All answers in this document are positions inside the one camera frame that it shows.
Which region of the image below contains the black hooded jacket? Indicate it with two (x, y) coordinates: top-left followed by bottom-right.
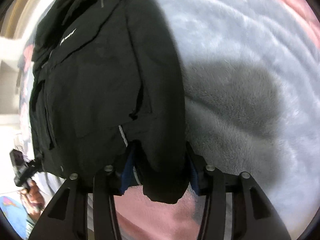
(29, 0), (189, 204)

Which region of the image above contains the person's left hand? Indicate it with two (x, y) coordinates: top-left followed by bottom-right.
(20, 180), (45, 221)

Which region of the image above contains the green left sleeve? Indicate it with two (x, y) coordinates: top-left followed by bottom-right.
(25, 215), (37, 239)

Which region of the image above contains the world map poster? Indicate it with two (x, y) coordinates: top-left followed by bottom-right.
(0, 196), (27, 239)

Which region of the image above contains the wooden slatted headboard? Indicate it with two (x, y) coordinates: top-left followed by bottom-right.
(1, 0), (40, 40)

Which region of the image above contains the grey floral bed blanket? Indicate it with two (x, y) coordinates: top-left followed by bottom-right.
(156, 0), (319, 239)

